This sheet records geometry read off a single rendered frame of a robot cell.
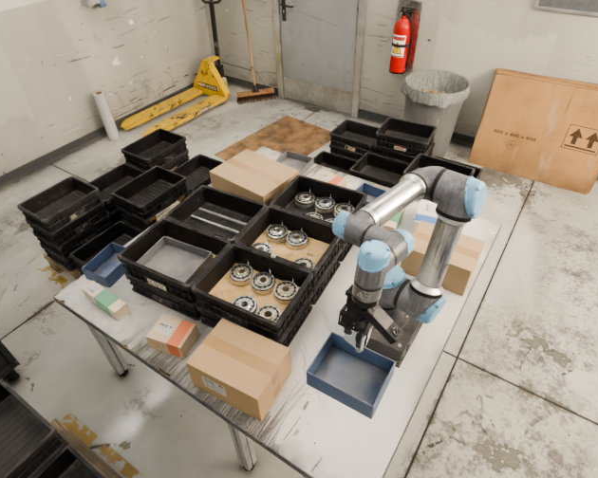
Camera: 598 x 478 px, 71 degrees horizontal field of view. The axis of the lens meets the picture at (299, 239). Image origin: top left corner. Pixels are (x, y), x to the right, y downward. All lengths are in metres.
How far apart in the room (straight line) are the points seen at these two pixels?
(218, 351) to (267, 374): 0.20
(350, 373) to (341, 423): 0.37
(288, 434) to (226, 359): 0.33
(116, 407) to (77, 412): 0.20
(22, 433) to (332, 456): 1.25
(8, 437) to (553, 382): 2.63
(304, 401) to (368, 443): 0.26
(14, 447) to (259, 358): 1.06
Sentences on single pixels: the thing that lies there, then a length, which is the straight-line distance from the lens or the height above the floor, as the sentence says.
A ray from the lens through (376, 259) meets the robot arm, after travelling 1.00.
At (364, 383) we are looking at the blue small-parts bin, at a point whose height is 1.07.
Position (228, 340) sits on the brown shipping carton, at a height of 0.86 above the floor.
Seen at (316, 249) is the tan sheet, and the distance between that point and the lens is 1.95.
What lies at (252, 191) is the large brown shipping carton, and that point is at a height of 0.90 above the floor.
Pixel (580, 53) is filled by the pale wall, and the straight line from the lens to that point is 4.23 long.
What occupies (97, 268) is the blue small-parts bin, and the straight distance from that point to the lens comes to 2.29.
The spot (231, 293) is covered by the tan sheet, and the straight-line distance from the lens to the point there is 1.80.
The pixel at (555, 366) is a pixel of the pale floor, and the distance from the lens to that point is 2.89.
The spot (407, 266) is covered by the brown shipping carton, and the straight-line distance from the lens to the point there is 2.03.
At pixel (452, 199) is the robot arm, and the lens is 1.39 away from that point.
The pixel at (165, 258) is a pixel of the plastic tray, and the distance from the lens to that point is 2.02.
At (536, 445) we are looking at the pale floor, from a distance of 2.59.
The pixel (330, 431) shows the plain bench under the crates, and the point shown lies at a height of 0.70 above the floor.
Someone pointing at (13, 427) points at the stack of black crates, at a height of 0.49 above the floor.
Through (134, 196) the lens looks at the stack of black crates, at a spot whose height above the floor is 0.49.
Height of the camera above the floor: 2.17
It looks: 42 degrees down
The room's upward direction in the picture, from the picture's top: 2 degrees counter-clockwise
